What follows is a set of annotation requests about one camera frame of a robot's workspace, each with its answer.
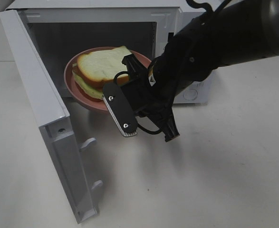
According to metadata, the white microwave door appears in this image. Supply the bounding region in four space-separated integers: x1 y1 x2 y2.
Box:
0 9 103 223

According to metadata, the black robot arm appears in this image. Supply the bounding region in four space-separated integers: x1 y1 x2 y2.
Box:
121 0 279 141

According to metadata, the round white door button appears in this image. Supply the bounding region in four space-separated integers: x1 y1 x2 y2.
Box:
183 88 198 101

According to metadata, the white bread sandwich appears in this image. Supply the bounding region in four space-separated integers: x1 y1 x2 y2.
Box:
72 46 131 102

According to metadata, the white microwave oven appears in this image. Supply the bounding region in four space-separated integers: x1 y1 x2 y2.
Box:
0 0 204 97

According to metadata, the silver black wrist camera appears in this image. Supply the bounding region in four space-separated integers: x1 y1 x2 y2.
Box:
103 83 138 137

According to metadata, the pink round plate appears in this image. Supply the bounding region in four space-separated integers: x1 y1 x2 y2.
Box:
63 47 152 111

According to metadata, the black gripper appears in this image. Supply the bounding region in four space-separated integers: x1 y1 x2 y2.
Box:
120 54 180 142

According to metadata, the black camera cable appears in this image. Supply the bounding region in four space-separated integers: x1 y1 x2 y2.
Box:
113 0 232 135

